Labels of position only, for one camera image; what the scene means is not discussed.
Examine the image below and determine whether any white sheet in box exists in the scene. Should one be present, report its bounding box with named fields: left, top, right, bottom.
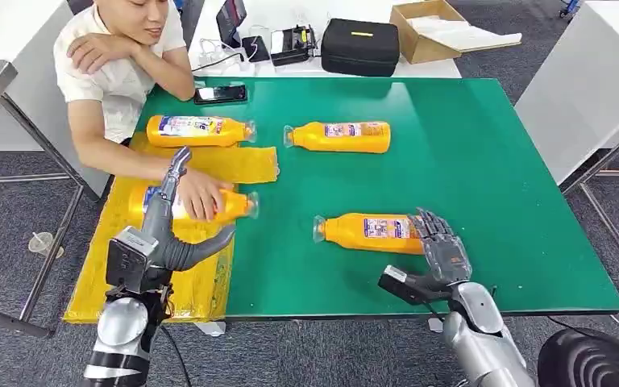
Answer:
left=407, top=15, right=523, bottom=53

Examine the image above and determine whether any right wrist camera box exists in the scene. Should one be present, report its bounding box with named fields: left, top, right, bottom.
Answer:
left=377, top=264, right=454, bottom=306

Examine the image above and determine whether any black label printer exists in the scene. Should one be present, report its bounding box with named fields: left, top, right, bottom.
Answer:
left=269, top=25, right=318, bottom=67

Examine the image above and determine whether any black zip case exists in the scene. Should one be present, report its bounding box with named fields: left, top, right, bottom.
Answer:
left=320, top=18, right=401, bottom=78

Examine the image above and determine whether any robot right hand grey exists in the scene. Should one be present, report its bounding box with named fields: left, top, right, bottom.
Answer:
left=408, top=208, right=473, bottom=285

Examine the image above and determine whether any person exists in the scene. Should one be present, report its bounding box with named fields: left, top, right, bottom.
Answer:
left=52, top=0, right=236, bottom=223

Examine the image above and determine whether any green table mat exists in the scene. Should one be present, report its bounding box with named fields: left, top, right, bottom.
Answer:
left=137, top=77, right=619, bottom=320

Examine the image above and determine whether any white power strip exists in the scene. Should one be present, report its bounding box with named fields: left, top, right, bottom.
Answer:
left=197, top=38, right=257, bottom=77

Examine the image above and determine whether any white desk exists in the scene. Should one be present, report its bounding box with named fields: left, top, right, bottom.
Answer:
left=184, top=0, right=463, bottom=80

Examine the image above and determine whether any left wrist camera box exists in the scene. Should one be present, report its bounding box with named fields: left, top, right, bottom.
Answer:
left=105, top=226, right=161, bottom=293

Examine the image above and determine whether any orange drink bottle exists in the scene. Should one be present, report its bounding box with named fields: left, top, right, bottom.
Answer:
left=127, top=184, right=260, bottom=226
left=146, top=114, right=258, bottom=149
left=312, top=212, right=427, bottom=256
left=282, top=121, right=393, bottom=155

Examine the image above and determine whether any black floor cable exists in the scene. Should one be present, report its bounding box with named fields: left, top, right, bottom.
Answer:
left=546, top=314, right=619, bottom=349

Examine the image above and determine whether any small black device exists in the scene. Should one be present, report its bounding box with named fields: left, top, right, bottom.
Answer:
left=241, top=35, right=272, bottom=64

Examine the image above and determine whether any black smartphone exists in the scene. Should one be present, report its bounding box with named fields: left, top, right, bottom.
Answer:
left=193, top=84, right=248, bottom=105

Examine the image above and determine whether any cardboard box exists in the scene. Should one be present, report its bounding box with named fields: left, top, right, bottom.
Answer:
left=389, top=0, right=465, bottom=65

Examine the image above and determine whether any black tablet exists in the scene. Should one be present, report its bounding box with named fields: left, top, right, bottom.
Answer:
left=215, top=0, right=248, bottom=48

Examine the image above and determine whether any black ribbed round object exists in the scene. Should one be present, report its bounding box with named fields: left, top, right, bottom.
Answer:
left=537, top=327, right=619, bottom=387

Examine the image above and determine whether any steel frame table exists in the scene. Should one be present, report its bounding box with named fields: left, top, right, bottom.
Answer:
left=0, top=47, right=112, bottom=340

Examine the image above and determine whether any clear plastic cup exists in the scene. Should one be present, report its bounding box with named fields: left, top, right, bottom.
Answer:
left=27, top=231, right=65, bottom=260

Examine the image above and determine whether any grey table with steel legs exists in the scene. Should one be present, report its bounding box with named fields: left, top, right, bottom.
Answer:
left=514, top=0, right=619, bottom=300

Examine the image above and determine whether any person's right hand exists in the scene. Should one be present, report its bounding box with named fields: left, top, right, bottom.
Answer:
left=172, top=168, right=235, bottom=223

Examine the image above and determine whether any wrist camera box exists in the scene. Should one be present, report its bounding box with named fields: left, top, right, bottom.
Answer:
left=105, top=226, right=161, bottom=293
left=377, top=264, right=454, bottom=306

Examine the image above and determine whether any person's left hand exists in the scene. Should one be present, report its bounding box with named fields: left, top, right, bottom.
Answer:
left=66, top=32, right=141, bottom=76

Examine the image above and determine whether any robot left hand grey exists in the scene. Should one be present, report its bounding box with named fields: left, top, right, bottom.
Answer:
left=139, top=147, right=237, bottom=273

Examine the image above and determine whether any yellow sheet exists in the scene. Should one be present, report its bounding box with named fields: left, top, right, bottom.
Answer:
left=62, top=132, right=280, bottom=325

